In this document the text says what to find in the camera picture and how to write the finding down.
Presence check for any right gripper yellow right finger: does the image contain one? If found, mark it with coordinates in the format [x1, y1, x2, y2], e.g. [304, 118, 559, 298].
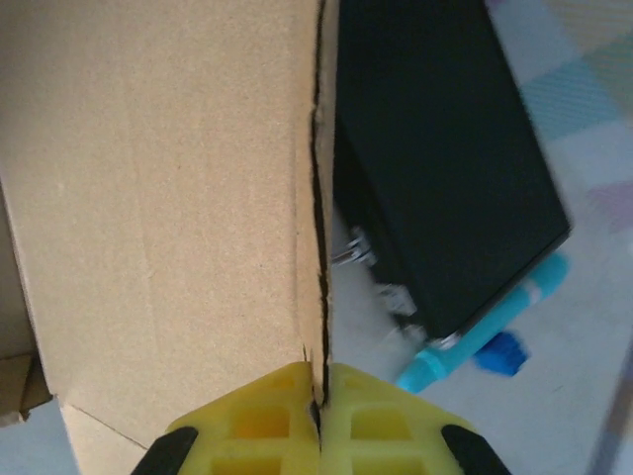
[319, 362, 511, 475]

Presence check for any small blue cap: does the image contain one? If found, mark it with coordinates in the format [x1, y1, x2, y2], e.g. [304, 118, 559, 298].
[473, 330, 534, 380]

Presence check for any black rectangular case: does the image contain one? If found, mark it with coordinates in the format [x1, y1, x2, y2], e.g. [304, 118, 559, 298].
[332, 0, 574, 343]

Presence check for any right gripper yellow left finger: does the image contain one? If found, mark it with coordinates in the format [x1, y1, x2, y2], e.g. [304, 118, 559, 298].
[131, 360, 323, 475]

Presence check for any brown cardboard box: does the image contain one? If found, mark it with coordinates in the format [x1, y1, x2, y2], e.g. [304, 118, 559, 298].
[0, 0, 343, 475]

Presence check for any turquoise marker pen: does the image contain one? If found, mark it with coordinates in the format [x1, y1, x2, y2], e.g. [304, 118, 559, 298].
[395, 253, 571, 395]

